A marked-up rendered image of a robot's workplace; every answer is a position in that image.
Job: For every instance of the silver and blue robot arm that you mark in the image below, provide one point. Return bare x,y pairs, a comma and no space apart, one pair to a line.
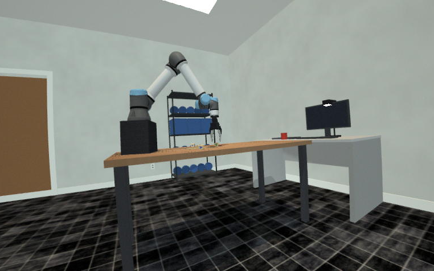
141,99

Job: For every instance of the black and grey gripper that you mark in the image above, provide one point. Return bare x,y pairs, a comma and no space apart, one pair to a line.
214,126

